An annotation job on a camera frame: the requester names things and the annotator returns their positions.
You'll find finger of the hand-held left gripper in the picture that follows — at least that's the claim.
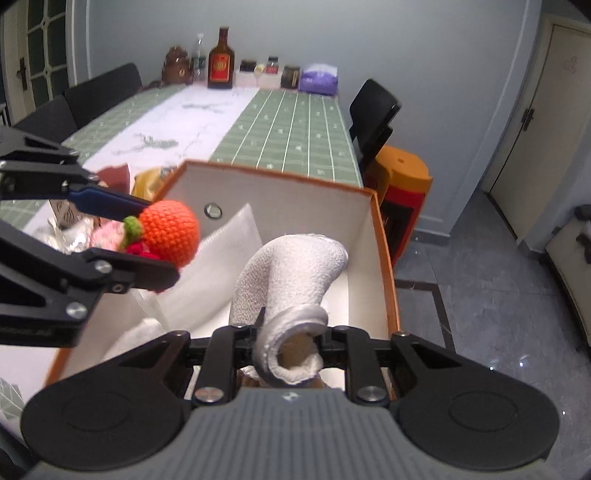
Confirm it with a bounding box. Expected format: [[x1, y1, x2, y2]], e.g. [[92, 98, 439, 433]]
[[0, 222, 182, 330], [0, 128, 154, 222]]

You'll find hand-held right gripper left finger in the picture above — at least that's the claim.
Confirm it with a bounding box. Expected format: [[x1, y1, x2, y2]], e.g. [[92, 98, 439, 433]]
[[115, 308, 266, 408]]

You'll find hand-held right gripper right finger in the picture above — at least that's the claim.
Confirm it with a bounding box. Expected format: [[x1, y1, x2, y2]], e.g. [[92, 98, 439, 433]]
[[316, 325, 466, 408]]

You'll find orange crochet fruit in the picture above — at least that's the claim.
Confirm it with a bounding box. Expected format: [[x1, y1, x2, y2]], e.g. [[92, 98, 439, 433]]
[[121, 199, 202, 269]]

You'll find orange cardboard box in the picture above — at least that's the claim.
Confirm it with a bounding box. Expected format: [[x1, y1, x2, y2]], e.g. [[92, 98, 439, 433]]
[[44, 159, 400, 403]]

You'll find dark red packet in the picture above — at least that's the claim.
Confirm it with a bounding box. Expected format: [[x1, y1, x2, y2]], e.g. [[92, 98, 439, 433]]
[[95, 164, 130, 193]]

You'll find pink white crochet toy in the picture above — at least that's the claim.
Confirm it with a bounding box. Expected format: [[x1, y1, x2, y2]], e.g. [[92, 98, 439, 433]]
[[90, 220, 128, 253]]

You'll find yellow snack packet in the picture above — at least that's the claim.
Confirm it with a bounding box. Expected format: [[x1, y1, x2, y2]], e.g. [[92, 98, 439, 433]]
[[130, 166, 179, 202]]

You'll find wooden radio model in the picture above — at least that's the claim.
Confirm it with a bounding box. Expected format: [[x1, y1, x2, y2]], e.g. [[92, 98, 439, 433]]
[[48, 198, 94, 230]]

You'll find crumpled silver plastic bag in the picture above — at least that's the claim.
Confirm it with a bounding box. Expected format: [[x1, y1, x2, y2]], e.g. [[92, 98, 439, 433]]
[[32, 217, 100, 256]]

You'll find white printed table runner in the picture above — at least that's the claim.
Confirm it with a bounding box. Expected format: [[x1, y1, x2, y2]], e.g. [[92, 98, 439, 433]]
[[0, 85, 262, 398]]

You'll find brown bear figure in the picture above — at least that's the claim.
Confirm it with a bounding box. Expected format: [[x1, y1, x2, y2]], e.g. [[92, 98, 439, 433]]
[[161, 45, 194, 86]]

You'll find glass panel door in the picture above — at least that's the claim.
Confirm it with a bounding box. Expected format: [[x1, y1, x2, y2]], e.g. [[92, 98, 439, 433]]
[[0, 0, 75, 126]]

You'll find clear water bottle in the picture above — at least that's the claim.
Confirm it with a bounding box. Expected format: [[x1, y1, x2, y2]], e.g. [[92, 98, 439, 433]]
[[191, 33, 208, 83]]

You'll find brown glass bottle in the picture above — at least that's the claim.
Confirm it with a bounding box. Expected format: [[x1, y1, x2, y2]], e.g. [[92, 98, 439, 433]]
[[207, 27, 236, 90]]

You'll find white flat box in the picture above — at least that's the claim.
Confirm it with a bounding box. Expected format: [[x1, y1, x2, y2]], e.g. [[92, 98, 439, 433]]
[[235, 70, 284, 90]]

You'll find orange red stool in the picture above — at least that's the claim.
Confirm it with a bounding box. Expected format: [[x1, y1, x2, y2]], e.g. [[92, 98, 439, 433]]
[[365, 145, 434, 269]]

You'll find beige upholstered furniture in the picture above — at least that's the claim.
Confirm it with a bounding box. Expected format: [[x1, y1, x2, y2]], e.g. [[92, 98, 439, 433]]
[[545, 203, 591, 348]]

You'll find purple tissue pack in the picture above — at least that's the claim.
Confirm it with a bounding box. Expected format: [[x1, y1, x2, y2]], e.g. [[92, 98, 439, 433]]
[[298, 63, 339, 97]]

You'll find cream plain door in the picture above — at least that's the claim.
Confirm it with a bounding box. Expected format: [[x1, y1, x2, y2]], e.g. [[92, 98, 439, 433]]
[[480, 14, 591, 246]]

